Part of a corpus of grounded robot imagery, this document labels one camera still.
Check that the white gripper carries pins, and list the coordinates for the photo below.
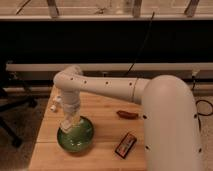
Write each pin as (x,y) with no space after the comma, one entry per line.
(71,107)

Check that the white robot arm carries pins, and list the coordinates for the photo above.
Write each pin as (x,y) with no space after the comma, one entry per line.
(171,131)

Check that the green ceramic bowl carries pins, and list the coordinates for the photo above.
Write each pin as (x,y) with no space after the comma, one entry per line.
(78,138)

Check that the small white object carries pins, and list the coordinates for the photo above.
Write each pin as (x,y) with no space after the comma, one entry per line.
(56,103)

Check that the brown oblong food item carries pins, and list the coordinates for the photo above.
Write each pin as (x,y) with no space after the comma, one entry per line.
(127,115)

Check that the black rectangular packet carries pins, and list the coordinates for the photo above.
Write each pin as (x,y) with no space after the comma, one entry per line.
(125,145)

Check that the white baseboard heater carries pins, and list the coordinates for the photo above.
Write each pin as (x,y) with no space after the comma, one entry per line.
(110,67)

